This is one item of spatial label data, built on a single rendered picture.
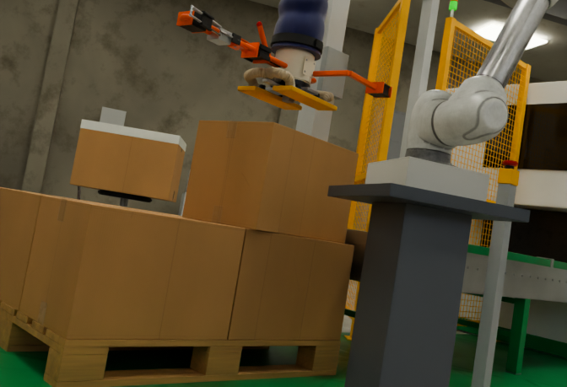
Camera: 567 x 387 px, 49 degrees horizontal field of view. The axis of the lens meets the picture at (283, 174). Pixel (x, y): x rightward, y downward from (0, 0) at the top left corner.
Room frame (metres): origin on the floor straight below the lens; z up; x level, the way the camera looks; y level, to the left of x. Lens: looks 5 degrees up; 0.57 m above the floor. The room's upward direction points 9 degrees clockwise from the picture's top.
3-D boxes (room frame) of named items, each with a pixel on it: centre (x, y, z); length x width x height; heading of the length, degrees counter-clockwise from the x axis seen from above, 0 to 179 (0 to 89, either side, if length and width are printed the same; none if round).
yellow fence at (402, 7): (4.05, -0.54, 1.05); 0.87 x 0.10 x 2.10; 4
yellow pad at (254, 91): (2.70, 0.11, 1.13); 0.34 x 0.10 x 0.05; 142
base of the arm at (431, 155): (2.16, -0.50, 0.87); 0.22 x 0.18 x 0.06; 110
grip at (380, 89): (2.72, -0.36, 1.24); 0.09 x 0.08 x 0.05; 52
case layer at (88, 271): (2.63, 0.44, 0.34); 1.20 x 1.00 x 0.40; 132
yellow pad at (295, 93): (2.58, -0.04, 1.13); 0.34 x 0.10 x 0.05; 142
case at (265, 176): (2.62, 0.03, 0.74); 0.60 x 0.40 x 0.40; 141
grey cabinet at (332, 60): (4.02, -0.21, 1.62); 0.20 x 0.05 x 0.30; 132
